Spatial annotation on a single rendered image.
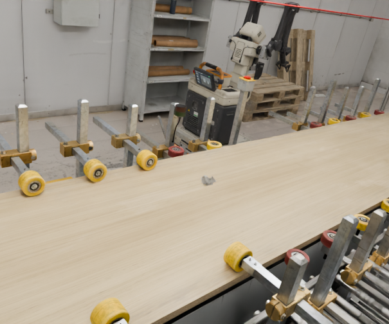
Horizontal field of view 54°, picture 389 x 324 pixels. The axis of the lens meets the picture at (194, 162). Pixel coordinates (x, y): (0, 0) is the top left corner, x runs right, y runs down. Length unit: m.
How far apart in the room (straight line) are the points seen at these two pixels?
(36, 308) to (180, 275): 0.40
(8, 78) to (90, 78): 0.90
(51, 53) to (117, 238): 3.39
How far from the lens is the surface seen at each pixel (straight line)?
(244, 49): 3.74
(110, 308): 0.98
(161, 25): 5.07
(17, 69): 4.41
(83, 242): 1.28
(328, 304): 1.40
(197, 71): 3.59
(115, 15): 4.72
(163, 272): 1.19
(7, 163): 1.65
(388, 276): 1.68
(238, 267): 1.22
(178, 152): 1.90
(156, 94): 5.29
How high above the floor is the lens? 1.71
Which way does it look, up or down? 26 degrees down
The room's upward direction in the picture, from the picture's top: 10 degrees clockwise
